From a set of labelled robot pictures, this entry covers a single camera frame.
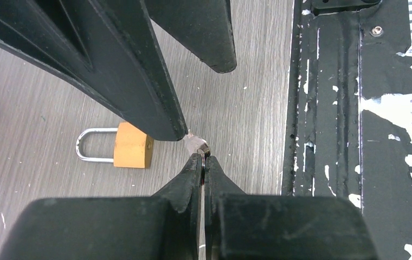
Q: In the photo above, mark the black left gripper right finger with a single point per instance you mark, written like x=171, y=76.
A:
x=246, y=226

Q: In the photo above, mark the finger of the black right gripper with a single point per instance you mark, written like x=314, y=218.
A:
x=203, y=27
x=106, y=49

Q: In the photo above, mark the silver padlock key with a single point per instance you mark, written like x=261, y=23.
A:
x=196, y=144

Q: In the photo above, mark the brass padlock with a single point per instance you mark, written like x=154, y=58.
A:
x=132, y=147

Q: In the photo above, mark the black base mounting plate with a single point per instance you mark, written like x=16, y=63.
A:
x=348, y=68

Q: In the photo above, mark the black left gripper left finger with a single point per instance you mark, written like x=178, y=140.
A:
x=164, y=225

